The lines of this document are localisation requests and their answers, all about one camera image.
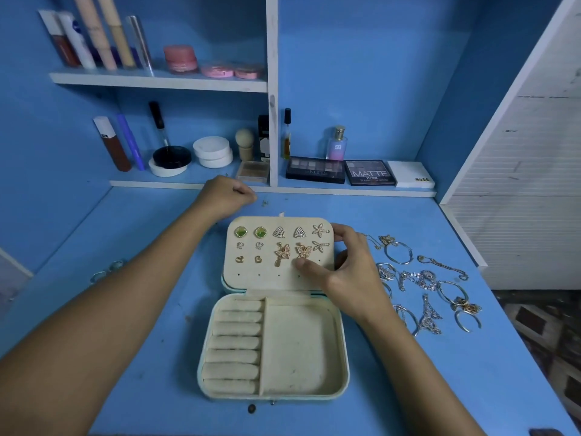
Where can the person's right hand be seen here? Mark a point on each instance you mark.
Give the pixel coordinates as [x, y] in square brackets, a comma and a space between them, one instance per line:
[354, 277]

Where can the person's left hand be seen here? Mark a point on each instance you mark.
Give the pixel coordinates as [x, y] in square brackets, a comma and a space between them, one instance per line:
[222, 197]

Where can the green stud earring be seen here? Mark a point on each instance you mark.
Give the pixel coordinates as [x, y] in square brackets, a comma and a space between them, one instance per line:
[260, 231]
[241, 231]

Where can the small silver stud earring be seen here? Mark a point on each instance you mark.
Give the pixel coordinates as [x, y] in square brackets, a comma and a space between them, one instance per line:
[320, 246]
[320, 229]

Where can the gold dangling earring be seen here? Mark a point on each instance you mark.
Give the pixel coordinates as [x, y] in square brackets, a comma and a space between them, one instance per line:
[302, 251]
[282, 254]

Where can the cream jewellery box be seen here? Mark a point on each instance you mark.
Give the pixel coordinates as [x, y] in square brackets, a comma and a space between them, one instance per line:
[300, 354]

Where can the pile of silver rings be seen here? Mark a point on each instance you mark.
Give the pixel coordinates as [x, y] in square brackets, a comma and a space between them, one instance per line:
[107, 269]

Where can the person's left forearm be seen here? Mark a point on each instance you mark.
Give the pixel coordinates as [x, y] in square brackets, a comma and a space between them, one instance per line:
[95, 331]

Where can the person's right forearm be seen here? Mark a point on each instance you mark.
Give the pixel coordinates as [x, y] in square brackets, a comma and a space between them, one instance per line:
[422, 381]

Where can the white flat box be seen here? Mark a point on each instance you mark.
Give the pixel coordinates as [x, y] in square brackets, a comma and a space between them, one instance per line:
[411, 174]

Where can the square brown powder compact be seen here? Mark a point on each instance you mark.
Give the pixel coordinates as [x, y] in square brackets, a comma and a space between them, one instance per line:
[254, 172]

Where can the white round cream jar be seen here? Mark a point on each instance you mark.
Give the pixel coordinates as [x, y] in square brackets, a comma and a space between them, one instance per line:
[212, 151]

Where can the beige makeup sponge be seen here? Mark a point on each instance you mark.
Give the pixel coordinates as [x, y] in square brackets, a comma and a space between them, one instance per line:
[244, 140]

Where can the white bowl black inside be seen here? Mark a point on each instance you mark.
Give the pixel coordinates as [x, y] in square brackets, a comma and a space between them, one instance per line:
[171, 159]

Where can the black cosmetic bottle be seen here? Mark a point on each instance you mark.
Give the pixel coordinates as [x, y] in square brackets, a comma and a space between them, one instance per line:
[263, 138]

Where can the thin dark cosmetic bottle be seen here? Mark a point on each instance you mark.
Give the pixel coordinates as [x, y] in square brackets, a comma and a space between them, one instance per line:
[286, 134]

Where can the dark eyeshadow palette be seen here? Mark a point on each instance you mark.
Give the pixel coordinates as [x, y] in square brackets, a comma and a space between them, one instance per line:
[316, 169]

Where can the black makeup brush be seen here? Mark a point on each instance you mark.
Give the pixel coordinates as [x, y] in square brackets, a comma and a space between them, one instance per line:
[158, 122]

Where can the blue cosmetic tube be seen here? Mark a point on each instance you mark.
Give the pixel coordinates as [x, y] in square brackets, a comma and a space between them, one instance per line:
[132, 143]

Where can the black lettered eyeshadow palette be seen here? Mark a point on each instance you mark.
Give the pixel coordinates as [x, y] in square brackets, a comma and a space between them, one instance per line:
[370, 172]

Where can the brown lipstick tube white cap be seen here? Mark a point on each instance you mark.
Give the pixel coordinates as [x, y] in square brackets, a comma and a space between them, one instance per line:
[115, 147]

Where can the small pink perfume bottle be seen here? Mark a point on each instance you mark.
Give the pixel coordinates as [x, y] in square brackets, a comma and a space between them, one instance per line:
[337, 145]

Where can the pink flat compact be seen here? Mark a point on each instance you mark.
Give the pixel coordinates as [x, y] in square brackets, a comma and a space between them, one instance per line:
[217, 71]
[247, 72]

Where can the pink round jar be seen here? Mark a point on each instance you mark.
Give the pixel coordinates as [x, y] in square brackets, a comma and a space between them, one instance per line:
[181, 59]

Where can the white shelf unit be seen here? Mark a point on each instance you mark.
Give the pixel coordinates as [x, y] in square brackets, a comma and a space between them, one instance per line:
[272, 50]

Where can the white slatted cabinet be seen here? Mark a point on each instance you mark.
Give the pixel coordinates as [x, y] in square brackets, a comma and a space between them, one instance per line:
[526, 186]

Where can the short beige cosmetic tube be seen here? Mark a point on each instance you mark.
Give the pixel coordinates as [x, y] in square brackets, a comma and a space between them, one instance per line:
[116, 33]

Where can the tall beige cosmetic tube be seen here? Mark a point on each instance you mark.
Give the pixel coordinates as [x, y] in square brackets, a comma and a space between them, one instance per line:
[95, 33]

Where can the white tube blue label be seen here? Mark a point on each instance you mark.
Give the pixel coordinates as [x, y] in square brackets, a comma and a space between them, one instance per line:
[80, 44]

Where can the white framed marbled panel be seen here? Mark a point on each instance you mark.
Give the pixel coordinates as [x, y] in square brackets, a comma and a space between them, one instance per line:
[11, 272]

